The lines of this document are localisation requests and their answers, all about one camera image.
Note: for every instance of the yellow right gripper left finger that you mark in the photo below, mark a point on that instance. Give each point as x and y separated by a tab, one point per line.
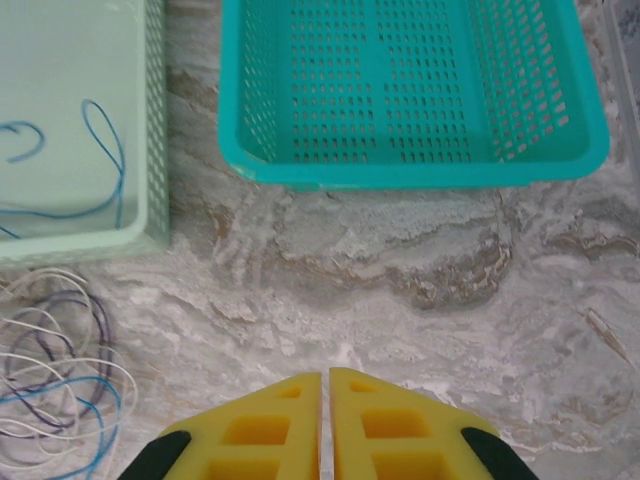
260	430

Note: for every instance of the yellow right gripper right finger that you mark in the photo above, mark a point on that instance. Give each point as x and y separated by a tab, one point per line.
395	430

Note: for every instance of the teal plastic mesh basket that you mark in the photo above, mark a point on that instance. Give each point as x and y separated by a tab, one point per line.
400	172

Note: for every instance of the light green plastic basket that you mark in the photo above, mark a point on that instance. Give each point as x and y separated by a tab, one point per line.
60	50

